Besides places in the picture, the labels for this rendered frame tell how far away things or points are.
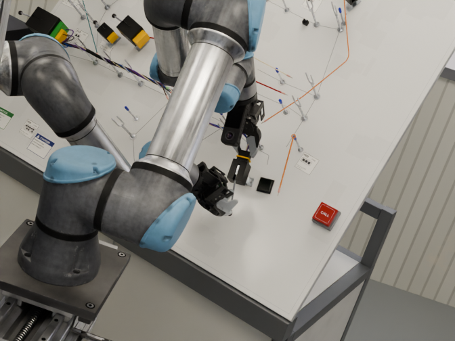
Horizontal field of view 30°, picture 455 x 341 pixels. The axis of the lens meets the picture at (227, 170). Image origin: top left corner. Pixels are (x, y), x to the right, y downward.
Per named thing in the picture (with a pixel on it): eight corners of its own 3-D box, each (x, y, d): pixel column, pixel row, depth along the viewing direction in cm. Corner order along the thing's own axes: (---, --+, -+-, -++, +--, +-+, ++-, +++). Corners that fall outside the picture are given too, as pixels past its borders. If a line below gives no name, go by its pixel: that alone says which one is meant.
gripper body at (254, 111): (266, 118, 224) (263, 82, 215) (254, 139, 219) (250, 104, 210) (239, 111, 227) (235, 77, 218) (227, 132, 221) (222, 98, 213)
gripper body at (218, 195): (235, 195, 214) (208, 176, 205) (210, 214, 217) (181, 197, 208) (226, 174, 219) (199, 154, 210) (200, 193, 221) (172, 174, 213)
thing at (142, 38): (145, 34, 248) (142, 29, 245) (150, 38, 247) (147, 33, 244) (135, 44, 248) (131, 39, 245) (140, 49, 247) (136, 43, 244)
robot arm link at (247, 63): (214, 53, 201) (225, 32, 206) (219, 88, 209) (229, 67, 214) (246, 57, 199) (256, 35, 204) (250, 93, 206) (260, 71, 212)
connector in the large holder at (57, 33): (66, 28, 254) (59, 20, 250) (72, 31, 252) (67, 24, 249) (55, 42, 253) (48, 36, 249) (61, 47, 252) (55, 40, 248)
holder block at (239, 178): (230, 182, 227) (226, 177, 224) (236, 163, 229) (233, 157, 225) (244, 185, 226) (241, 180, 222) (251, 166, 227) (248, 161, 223)
